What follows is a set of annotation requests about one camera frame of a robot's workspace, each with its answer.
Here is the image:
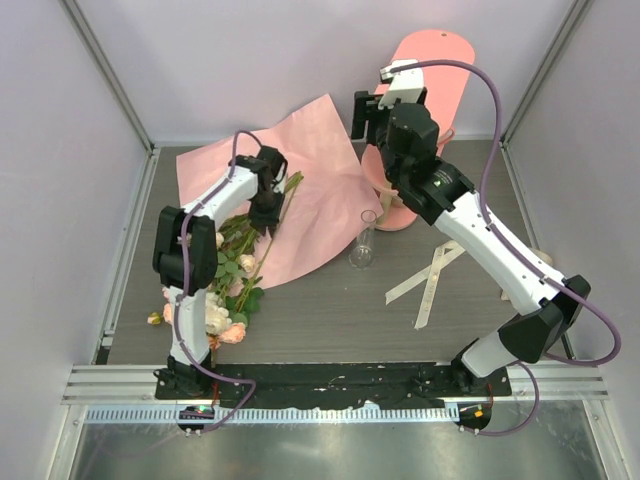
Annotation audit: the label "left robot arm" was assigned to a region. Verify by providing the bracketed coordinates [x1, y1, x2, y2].
[152, 146, 288, 400]

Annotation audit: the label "cream ribbon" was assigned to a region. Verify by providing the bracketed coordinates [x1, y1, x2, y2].
[385, 240, 555, 330]

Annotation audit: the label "purple pink wrapping paper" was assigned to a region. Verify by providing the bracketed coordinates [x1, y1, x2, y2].
[176, 95, 382, 288]

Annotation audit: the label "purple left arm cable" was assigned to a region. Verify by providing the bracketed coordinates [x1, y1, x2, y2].
[94, 130, 266, 459]

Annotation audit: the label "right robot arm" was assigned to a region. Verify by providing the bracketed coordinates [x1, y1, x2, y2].
[351, 91, 591, 395]

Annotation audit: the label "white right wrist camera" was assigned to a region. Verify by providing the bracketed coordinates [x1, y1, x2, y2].
[378, 59, 427, 110]

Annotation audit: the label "clear glass vase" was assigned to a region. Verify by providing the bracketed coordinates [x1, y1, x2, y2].
[349, 209, 377, 270]

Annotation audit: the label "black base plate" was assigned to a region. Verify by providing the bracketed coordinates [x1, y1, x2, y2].
[154, 362, 512, 410]

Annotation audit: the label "aluminium frame post left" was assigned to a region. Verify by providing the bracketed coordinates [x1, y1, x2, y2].
[59, 0, 154, 153]

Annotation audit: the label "aluminium frame post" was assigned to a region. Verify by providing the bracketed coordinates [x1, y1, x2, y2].
[501, 0, 593, 147]
[59, 0, 154, 153]

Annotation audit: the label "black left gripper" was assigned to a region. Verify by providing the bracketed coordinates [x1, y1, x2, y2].
[248, 188, 285, 236]

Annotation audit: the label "rose bouquet flowers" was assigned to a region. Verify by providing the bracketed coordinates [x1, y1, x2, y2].
[162, 171, 304, 351]

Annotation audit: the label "fallen small rosebud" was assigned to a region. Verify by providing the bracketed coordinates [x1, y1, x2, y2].
[147, 312, 164, 325]

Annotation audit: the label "aluminium front rail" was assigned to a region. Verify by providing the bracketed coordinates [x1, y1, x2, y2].
[62, 361, 609, 409]

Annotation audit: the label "slotted cable duct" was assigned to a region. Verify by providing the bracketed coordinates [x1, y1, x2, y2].
[85, 403, 459, 425]

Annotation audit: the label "pink three-tier shelf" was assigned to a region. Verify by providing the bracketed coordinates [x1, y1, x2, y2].
[351, 30, 475, 231]

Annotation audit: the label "aluminium frame post right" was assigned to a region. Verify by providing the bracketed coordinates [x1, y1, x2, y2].
[501, 0, 593, 147]

